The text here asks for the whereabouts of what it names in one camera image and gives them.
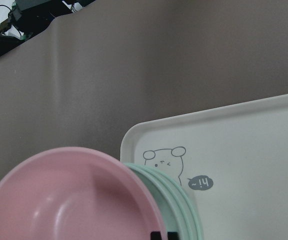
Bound pink bowl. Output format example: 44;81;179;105
0;147;167;240

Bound green bowl stack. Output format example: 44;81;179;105
125;162;204;240

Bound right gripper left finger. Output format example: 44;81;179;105
150;231;161;240

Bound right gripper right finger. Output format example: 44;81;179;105
167;231;180;240

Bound cream rabbit tray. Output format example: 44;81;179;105
120;94;288;240

